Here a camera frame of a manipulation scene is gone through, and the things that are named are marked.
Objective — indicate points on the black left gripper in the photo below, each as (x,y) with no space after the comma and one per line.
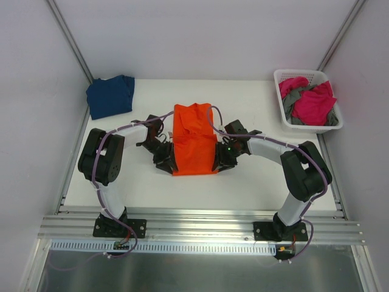
(166,156)

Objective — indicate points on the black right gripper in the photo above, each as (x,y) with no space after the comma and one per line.
(223,156)

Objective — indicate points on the orange t shirt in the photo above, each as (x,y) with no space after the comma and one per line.
(194,140)

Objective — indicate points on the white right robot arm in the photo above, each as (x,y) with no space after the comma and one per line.
(306,173)

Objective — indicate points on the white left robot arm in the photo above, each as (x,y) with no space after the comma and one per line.
(101,160)

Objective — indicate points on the blue folded t shirt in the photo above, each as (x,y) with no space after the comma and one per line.
(110,97)

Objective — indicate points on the white plastic basket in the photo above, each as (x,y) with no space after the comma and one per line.
(307,102)

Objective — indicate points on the pink t shirt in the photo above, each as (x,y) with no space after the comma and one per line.
(313,103)

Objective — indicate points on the grey t shirt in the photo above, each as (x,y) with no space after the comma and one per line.
(291,103)

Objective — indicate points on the aluminium front mounting rail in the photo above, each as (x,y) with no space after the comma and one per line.
(230,226)

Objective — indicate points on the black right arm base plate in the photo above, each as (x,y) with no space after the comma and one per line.
(271,232)

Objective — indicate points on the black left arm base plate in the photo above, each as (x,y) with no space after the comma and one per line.
(108,228)

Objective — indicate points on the white slotted cable duct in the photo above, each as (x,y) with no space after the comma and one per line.
(165,247)

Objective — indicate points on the left corner aluminium post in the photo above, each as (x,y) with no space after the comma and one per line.
(65,30)

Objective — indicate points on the corner aluminium post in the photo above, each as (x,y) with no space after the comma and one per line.
(348,22)
(65,30)

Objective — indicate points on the right corner aluminium post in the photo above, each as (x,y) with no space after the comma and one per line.
(348,22)

